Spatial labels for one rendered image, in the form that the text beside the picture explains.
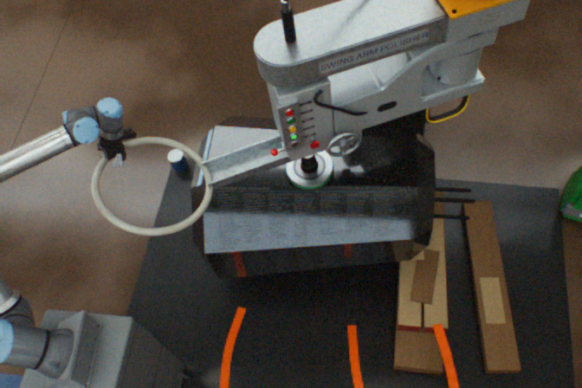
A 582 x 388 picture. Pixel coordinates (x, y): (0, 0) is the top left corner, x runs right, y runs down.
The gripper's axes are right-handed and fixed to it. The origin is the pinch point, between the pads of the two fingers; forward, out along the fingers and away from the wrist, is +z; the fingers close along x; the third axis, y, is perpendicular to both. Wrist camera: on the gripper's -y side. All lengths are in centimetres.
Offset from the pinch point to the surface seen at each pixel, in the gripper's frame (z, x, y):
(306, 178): -2, 62, -55
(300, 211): 13, 68, -49
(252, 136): 8, 25, -61
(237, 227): 28, 49, -29
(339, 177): -2, 72, -68
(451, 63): -70, 86, -93
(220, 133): 12, 11, -53
